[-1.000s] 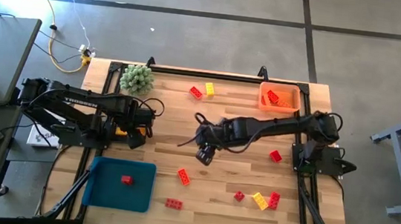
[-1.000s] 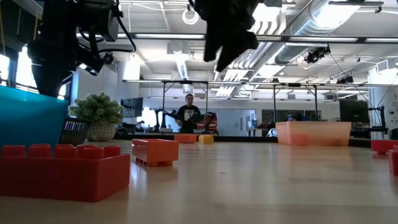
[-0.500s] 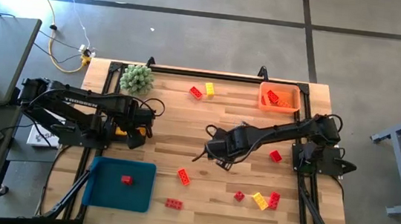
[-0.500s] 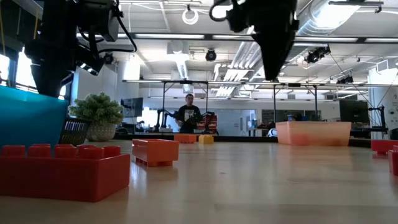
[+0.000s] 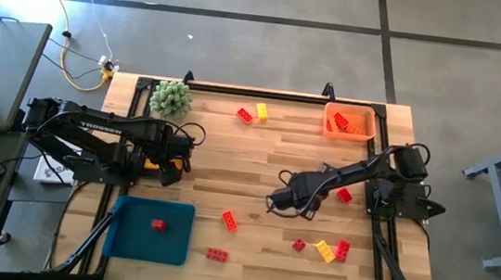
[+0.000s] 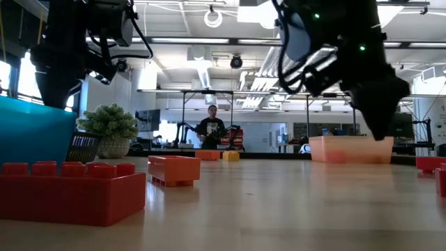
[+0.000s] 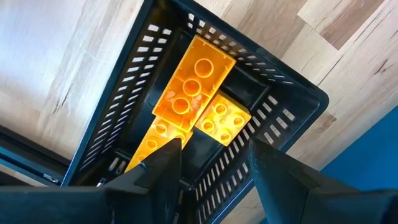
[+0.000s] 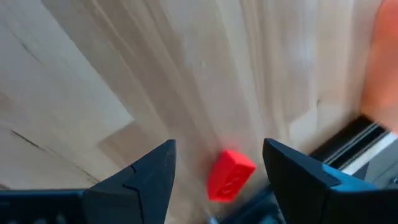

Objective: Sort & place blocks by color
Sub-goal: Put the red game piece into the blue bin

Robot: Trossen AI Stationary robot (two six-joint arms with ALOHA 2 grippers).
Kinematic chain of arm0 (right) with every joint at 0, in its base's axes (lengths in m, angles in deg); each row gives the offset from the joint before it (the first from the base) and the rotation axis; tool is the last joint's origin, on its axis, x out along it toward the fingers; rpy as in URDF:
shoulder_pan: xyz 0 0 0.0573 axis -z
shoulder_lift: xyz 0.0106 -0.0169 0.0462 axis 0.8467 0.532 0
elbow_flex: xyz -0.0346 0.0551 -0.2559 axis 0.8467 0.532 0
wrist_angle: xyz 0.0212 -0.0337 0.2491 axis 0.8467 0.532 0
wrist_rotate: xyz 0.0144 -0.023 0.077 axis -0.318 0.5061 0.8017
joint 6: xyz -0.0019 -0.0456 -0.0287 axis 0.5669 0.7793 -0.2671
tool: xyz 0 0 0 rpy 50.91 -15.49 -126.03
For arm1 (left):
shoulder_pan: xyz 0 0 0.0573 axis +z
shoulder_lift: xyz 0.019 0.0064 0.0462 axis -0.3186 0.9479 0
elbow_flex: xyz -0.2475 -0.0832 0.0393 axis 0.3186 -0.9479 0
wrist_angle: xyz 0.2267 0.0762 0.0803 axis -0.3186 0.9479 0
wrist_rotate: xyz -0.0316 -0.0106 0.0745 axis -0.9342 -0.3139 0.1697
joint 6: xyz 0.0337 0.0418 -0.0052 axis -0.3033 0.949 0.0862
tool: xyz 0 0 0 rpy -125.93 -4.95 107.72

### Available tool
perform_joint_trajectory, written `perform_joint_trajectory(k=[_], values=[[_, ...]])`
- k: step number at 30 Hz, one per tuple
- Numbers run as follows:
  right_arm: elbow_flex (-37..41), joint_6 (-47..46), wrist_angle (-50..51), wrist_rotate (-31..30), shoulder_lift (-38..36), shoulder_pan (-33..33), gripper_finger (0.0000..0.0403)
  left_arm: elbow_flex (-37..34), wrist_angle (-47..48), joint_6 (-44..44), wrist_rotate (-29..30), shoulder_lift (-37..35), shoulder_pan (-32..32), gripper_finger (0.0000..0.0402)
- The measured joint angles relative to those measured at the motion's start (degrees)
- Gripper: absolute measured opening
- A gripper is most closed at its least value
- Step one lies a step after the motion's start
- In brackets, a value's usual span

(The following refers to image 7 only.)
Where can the teal plastic tray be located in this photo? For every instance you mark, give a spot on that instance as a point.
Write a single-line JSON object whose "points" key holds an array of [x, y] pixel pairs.
{"points": [[373, 155]]}

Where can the black slotted basket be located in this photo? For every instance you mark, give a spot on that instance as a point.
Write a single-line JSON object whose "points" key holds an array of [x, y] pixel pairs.
{"points": [[248, 90]]}

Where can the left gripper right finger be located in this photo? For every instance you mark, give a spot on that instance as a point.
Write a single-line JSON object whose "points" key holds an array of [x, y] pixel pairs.
{"points": [[295, 202]]}

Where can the black aluminium table frame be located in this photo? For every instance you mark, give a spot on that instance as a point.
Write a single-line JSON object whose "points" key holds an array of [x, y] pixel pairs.
{"points": [[31, 152]]}

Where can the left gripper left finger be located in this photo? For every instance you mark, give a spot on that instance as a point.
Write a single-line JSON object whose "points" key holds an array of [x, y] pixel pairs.
{"points": [[140, 202]]}

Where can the amber toy brick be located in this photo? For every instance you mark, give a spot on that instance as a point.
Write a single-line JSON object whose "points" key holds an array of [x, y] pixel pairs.
{"points": [[192, 87]]}

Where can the small yellow toy brick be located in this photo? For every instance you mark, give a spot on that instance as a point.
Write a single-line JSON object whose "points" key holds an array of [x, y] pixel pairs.
{"points": [[222, 119]]}

